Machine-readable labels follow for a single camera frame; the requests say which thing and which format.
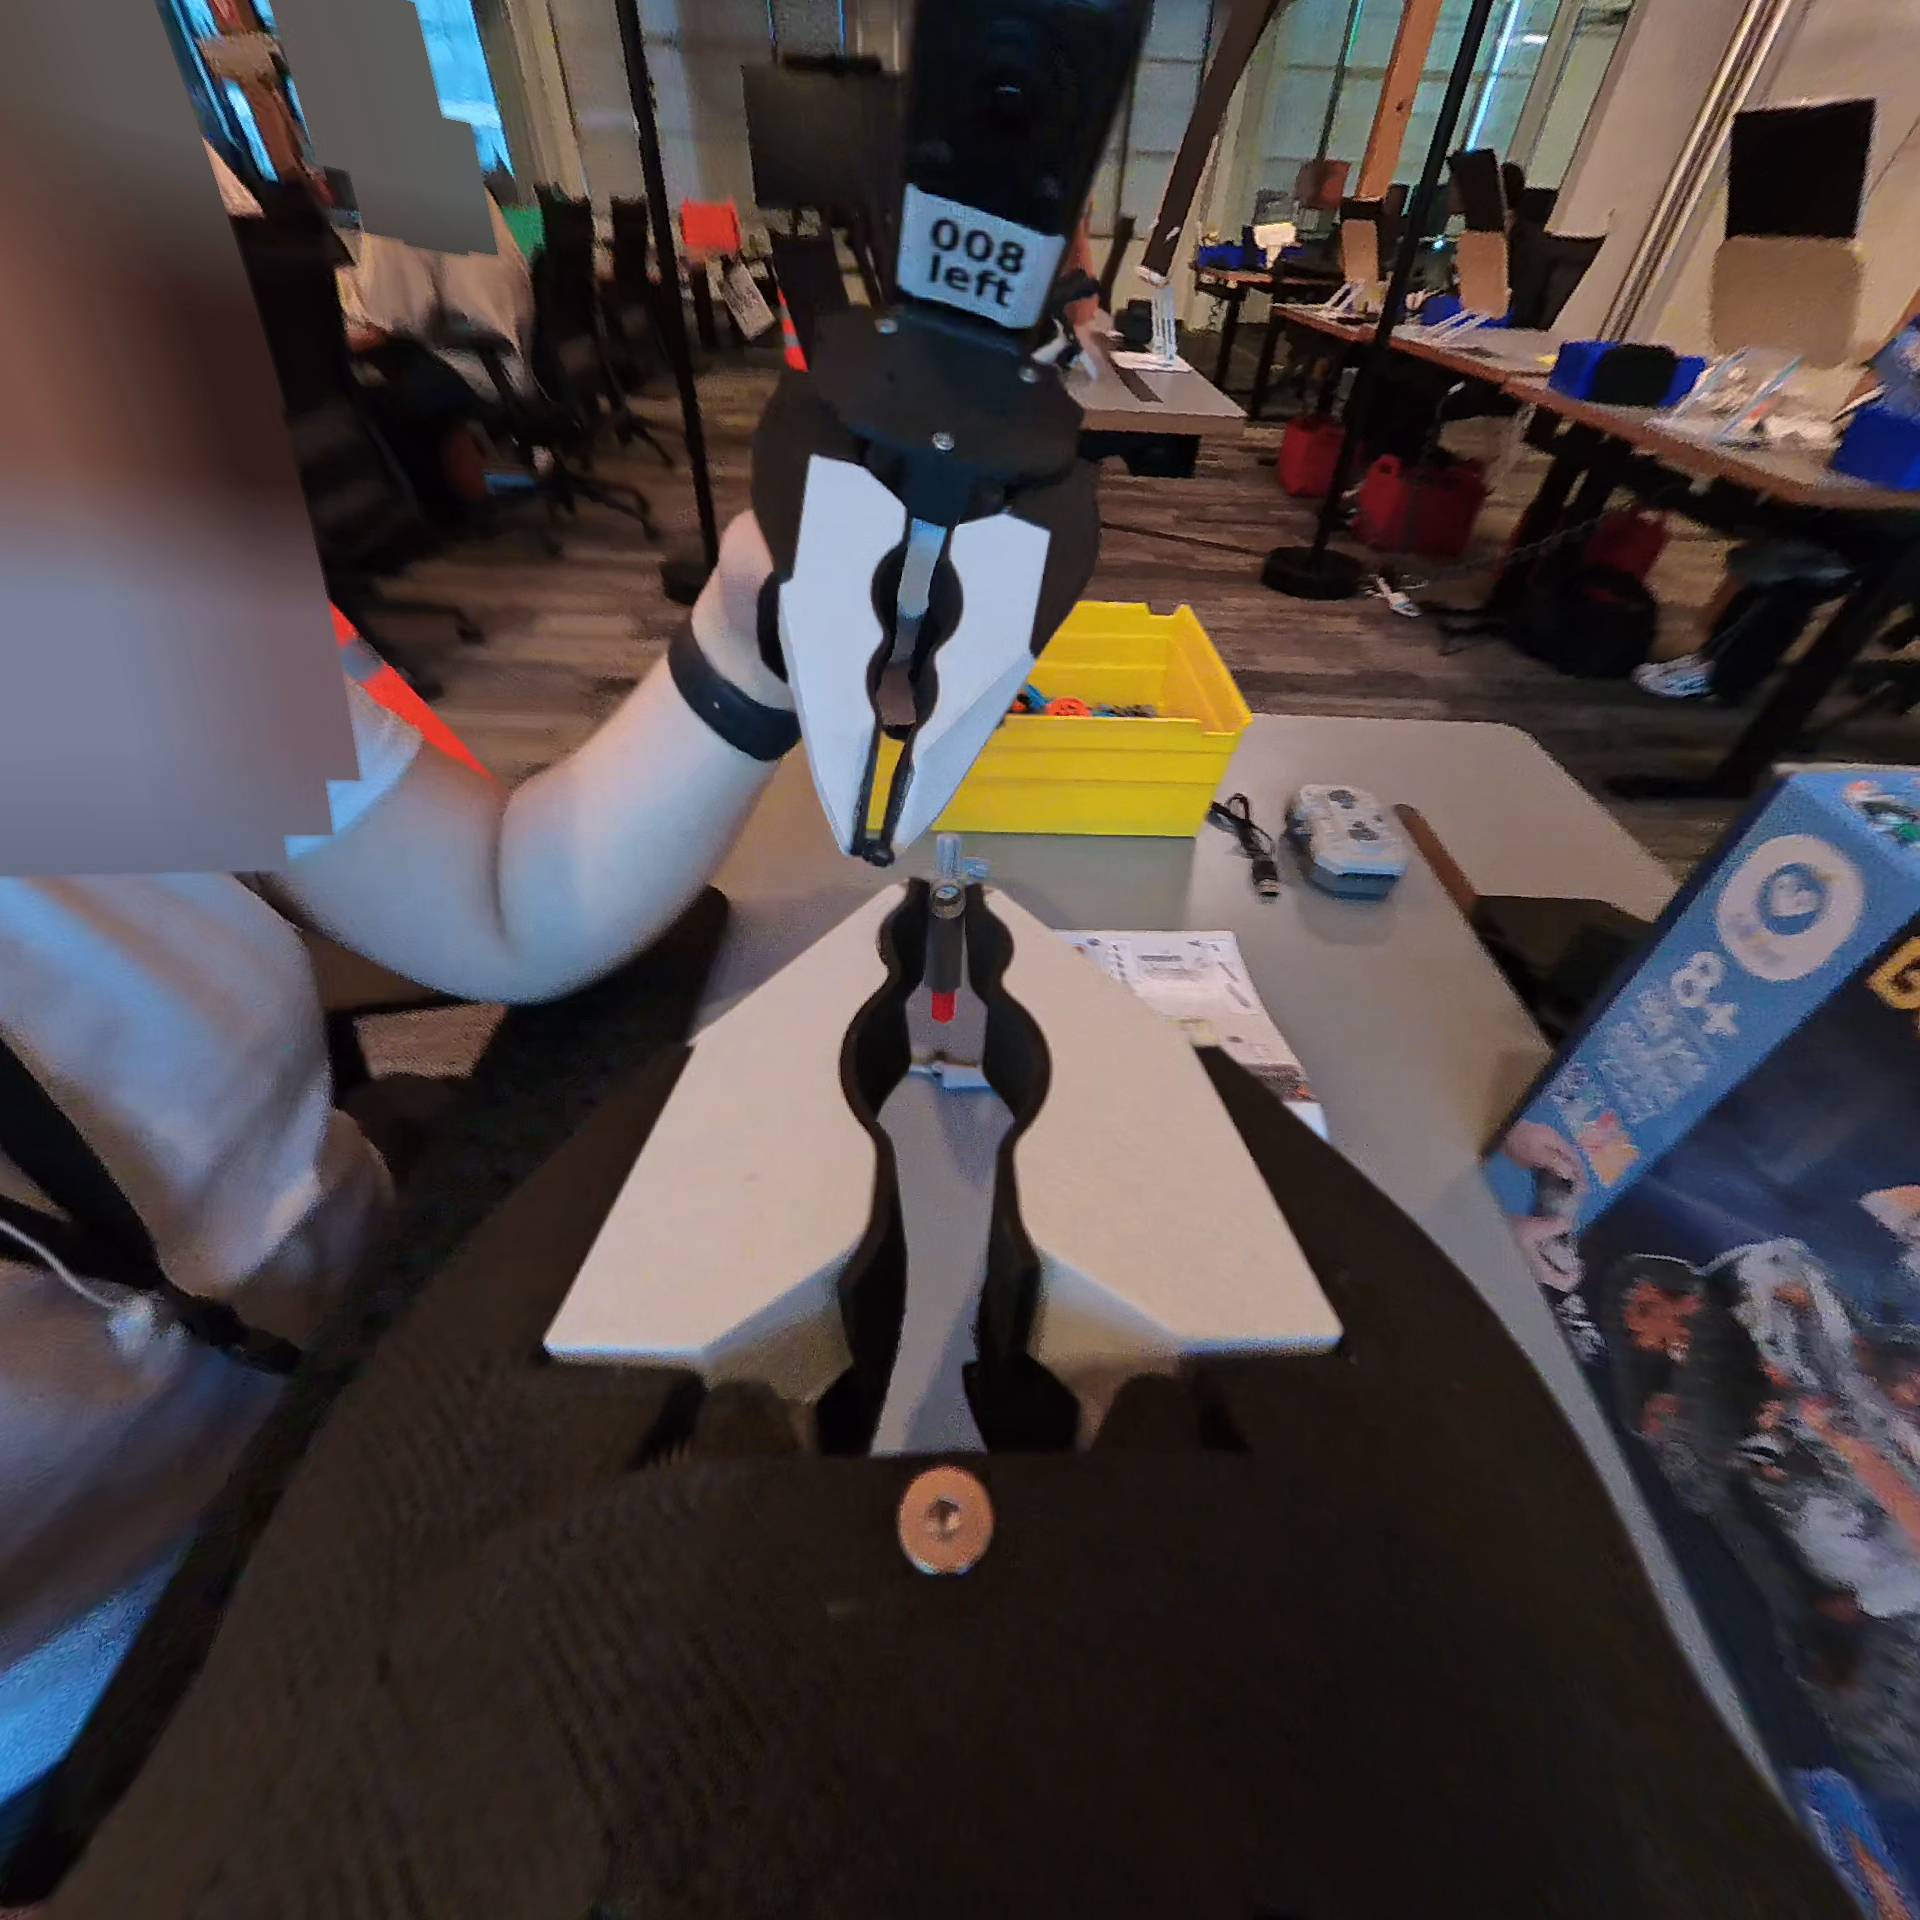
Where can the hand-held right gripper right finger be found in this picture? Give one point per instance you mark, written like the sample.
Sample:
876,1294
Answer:
1154,1184

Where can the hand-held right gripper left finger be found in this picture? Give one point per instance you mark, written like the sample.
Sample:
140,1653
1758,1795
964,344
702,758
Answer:
734,1184

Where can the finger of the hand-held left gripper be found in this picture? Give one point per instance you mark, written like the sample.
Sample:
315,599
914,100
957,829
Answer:
833,599
989,629

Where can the grey axle with red tip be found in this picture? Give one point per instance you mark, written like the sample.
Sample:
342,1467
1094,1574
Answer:
942,960

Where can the person's left forearm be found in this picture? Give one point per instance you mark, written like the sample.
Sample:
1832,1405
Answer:
598,870

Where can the grey desk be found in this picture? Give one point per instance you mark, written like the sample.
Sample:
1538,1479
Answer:
1381,1020

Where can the person's left hand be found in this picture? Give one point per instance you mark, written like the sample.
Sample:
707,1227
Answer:
742,599

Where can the pile of toy building parts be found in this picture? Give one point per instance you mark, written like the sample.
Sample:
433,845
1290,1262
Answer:
1089,706

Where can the black wristband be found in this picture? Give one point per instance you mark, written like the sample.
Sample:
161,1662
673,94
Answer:
728,715

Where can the yellow plastic bin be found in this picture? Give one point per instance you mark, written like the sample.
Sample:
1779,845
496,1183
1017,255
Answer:
1109,781

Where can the small grey table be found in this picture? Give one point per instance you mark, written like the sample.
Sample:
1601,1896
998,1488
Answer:
1170,394

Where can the printed instruction sheet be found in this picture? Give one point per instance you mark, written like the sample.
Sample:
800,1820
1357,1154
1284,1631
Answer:
1185,975

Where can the black monitor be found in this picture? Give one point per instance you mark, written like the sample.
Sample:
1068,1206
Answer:
819,135

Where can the black floor stand pole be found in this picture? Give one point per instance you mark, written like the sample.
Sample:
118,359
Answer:
667,301
1320,571

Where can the red bag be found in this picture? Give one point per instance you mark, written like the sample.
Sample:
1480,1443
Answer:
1417,510
1312,459

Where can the black office chair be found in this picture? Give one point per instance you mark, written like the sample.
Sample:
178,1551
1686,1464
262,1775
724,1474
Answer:
509,436

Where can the grey toy remote control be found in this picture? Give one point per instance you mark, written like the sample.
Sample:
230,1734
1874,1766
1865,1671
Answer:
1347,840

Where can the brown wooden stick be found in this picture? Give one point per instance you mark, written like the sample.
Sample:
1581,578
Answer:
1441,863

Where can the dark chair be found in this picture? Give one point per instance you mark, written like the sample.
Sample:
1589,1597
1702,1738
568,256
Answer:
1558,944

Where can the blue toy robot box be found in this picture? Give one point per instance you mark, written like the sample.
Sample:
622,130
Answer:
1740,1276

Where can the black backpack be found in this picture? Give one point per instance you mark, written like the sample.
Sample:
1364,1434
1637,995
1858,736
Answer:
1589,615

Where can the person's white shirt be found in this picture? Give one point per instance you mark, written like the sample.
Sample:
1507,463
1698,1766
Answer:
148,1050

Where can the blue storage bin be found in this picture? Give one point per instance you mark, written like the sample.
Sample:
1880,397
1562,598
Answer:
1881,447
1628,376

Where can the long brown work table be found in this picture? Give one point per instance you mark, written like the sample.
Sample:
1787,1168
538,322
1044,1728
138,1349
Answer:
1724,452

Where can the black square board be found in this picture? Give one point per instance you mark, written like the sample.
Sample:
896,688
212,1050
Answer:
1798,168

